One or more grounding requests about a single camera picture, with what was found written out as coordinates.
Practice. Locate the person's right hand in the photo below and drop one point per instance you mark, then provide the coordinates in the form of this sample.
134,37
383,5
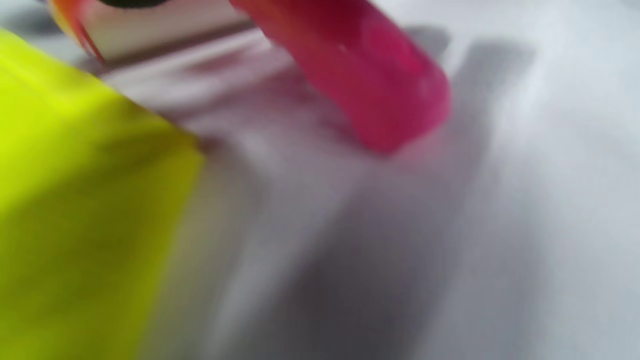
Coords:
132,2

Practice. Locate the yellow t-shirt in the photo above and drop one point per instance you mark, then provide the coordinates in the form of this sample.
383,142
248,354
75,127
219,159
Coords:
75,200

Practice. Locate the pink lint roller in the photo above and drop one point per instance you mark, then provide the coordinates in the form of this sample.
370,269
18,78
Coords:
360,65

